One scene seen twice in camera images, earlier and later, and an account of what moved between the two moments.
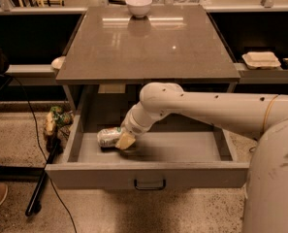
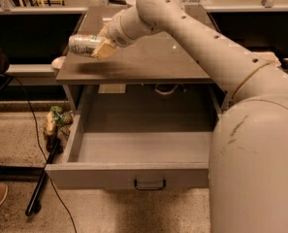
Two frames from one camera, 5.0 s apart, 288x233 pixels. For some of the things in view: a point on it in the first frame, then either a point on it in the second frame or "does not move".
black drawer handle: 149,187 does not move
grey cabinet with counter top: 114,54 does not move
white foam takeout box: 261,60 does not move
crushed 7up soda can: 109,137 → 83,44
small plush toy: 56,118 does not move
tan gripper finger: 125,141 → 105,49
